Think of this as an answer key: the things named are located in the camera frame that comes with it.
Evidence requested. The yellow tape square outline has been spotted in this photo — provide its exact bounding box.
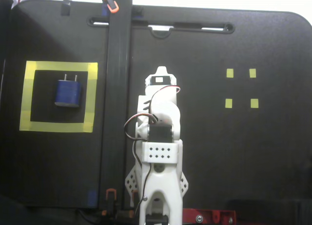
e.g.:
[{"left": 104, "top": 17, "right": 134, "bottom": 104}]
[{"left": 19, "top": 60, "right": 98, "bottom": 133}]

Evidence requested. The red clamp with silver screw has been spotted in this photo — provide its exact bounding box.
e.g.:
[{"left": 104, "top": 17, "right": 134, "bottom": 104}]
[{"left": 182, "top": 207, "right": 237, "bottom": 225}]

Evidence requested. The black strip across table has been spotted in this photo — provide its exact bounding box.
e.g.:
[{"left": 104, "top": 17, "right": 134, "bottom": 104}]
[{"left": 98, "top": 0, "right": 134, "bottom": 211}]

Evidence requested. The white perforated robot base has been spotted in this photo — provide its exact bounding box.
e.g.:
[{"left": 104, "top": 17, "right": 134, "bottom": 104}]
[{"left": 125, "top": 166, "right": 190, "bottom": 207}]

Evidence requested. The orange black spring clamp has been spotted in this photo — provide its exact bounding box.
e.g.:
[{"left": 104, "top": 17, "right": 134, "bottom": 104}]
[
  {"left": 105, "top": 188, "right": 117, "bottom": 217},
  {"left": 131, "top": 189, "right": 139, "bottom": 211},
  {"left": 97, "top": 0, "right": 119, "bottom": 14}
]

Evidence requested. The black tape tab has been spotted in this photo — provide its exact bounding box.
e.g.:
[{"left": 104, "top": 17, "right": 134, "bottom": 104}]
[{"left": 60, "top": 0, "right": 72, "bottom": 16}]

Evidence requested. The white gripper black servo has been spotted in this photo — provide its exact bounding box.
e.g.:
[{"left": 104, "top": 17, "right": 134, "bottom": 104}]
[{"left": 145, "top": 66, "right": 178, "bottom": 94}]

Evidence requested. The blue white charger plug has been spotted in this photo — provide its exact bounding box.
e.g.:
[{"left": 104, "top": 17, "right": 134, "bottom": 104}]
[{"left": 54, "top": 74, "right": 82, "bottom": 108}]

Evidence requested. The red white servo wire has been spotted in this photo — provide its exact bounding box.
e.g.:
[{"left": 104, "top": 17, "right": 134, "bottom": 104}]
[{"left": 149, "top": 85, "right": 181, "bottom": 125}]

